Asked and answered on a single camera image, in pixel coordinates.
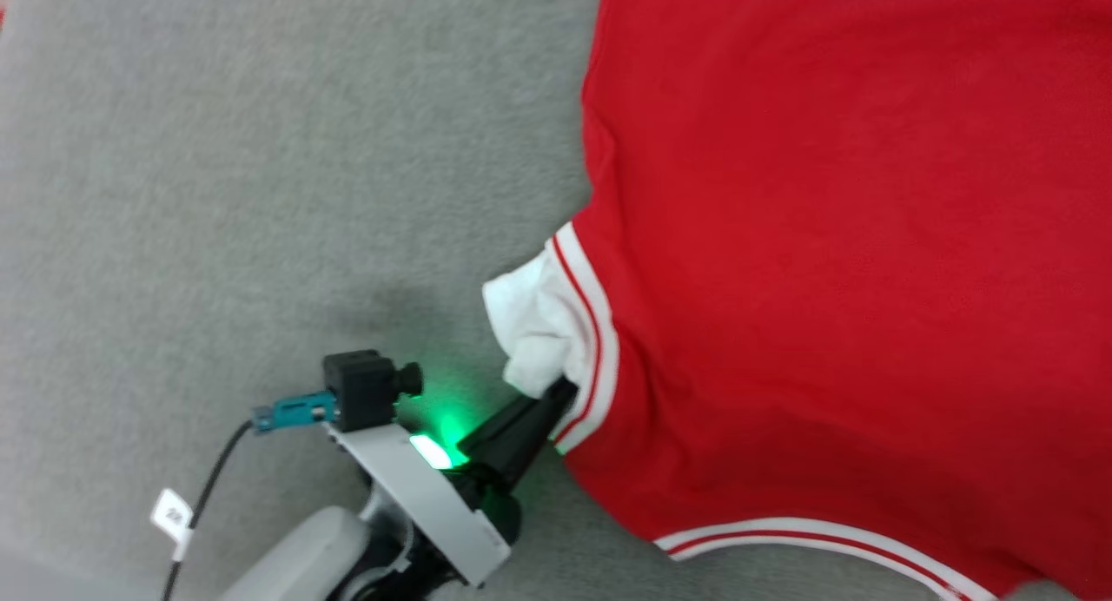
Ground grey fabric sofa surface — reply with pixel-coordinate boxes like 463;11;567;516
0;0;1078;601

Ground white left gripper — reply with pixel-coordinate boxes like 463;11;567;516
328;376;580;590

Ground white cable label tag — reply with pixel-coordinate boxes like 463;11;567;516
149;487;195;562

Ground teal left camera connector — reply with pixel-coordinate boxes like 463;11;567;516
251;390;339;435

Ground red and white garment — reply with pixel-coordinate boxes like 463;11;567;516
481;0;1112;601

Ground black left camera cable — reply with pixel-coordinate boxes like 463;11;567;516
160;419;263;601

